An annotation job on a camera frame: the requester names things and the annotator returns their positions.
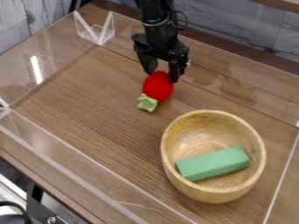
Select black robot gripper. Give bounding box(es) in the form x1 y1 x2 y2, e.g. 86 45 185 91
132 23 190 83

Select red plush fruit green stem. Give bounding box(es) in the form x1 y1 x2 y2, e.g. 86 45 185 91
138 70 174 112

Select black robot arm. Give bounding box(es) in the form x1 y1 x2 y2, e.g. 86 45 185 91
131 0 190 83

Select round wooden bowl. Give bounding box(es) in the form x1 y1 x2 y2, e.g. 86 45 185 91
161 109 267 204

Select clear acrylic tray walls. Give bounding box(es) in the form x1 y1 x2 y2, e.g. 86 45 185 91
0 15 299 224

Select green rectangular block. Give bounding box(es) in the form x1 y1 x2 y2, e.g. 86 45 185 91
175 146 250 182

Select black table leg frame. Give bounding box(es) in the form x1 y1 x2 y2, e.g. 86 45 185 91
26 182 76 224

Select black cable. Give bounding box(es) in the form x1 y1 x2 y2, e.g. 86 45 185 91
0 200 34 224

